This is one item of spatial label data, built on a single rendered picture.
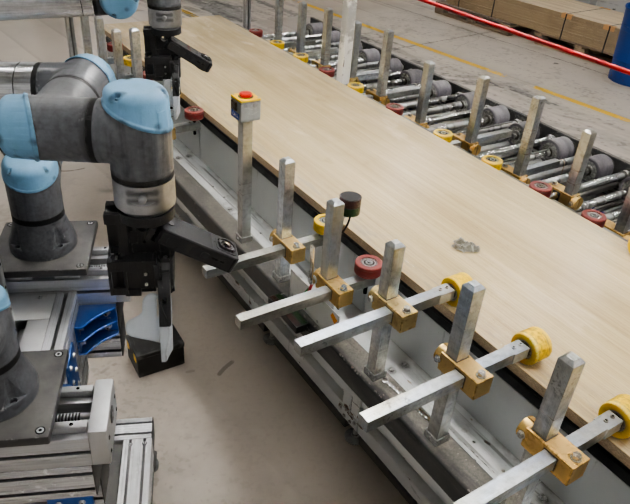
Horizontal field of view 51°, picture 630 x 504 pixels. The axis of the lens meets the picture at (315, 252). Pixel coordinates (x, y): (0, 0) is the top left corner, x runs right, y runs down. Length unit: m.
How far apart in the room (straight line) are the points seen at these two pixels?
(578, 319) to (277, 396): 1.31
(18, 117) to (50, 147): 0.05
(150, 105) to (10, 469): 0.82
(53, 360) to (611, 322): 1.35
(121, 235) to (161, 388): 1.92
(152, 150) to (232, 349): 2.17
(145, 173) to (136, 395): 2.00
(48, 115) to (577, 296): 1.50
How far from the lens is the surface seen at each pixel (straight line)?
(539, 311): 1.83
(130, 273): 0.87
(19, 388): 1.26
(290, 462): 2.48
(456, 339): 1.45
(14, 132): 0.81
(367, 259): 1.86
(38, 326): 1.60
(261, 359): 2.85
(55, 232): 1.64
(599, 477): 1.66
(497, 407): 1.79
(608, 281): 2.04
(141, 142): 0.77
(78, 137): 0.79
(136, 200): 0.81
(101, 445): 1.30
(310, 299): 1.78
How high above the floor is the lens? 1.93
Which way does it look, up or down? 33 degrees down
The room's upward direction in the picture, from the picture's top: 5 degrees clockwise
